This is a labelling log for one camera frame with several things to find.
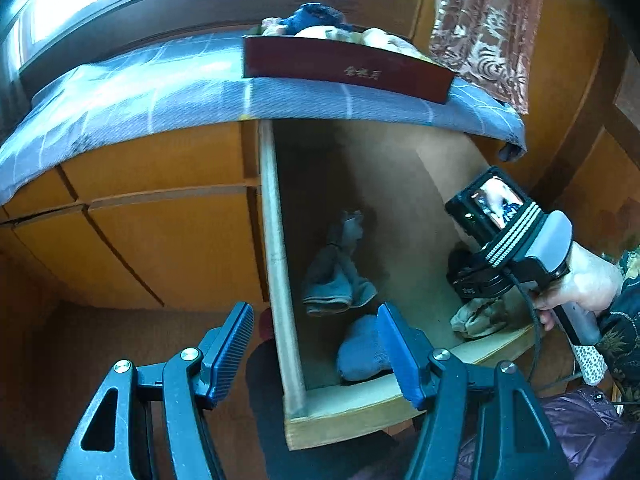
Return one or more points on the purple quilted jacket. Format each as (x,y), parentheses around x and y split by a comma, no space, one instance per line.
(575,430)

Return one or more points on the cream underwear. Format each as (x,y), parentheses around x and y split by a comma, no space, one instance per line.
(475,322)

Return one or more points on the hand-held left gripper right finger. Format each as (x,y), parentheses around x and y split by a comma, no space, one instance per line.
(400,360)

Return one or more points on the wooden drawer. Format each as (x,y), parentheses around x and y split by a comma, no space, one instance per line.
(345,417)

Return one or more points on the red cardboard box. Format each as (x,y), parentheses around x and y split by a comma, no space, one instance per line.
(320,67)

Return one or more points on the window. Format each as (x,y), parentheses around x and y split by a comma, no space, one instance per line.
(100,0)

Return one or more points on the heap of folded clothes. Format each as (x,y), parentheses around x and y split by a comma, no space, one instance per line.
(310,20)

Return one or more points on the person's right forearm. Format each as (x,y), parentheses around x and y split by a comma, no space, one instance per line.
(622,340)

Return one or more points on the orange wooden bed base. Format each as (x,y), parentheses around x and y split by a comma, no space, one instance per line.
(150,240)

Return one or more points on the brown patterned curtain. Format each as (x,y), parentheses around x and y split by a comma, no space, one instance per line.
(480,25)

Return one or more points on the blue checked bed sheet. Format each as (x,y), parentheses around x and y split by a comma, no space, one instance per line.
(125,90)

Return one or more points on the white patterned cloth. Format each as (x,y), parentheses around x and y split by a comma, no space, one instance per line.
(592,365)

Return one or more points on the wooden panelled door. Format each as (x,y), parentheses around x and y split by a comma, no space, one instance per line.
(590,125)

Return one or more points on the person's right hand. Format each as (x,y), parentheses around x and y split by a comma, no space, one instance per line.
(590,285)

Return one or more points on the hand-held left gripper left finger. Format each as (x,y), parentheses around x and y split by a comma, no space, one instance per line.
(230,355)

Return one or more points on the grey blue sock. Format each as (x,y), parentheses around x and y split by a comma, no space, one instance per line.
(335,280)

